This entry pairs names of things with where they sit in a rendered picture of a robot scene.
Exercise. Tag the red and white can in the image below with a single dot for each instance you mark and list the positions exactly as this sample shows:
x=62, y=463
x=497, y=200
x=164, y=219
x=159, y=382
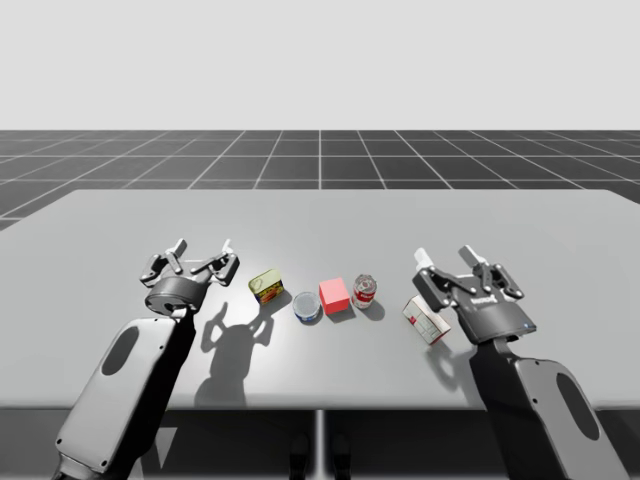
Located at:
x=364, y=292

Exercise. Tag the blue flat can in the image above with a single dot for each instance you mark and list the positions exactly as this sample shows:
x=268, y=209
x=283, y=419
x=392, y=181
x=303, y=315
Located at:
x=306, y=307

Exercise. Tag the red and white carton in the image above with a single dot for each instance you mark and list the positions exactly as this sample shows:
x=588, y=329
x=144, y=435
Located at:
x=425, y=320

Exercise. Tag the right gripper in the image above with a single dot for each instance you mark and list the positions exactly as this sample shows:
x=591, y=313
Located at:
x=492, y=315

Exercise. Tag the pink cube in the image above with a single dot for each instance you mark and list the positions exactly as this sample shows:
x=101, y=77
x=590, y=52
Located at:
x=334, y=297

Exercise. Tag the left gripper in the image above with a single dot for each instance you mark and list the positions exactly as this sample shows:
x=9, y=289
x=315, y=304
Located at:
x=175, y=294

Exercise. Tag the green and blue rectangular can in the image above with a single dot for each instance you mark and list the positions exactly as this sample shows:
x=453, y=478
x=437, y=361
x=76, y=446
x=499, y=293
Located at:
x=267, y=287

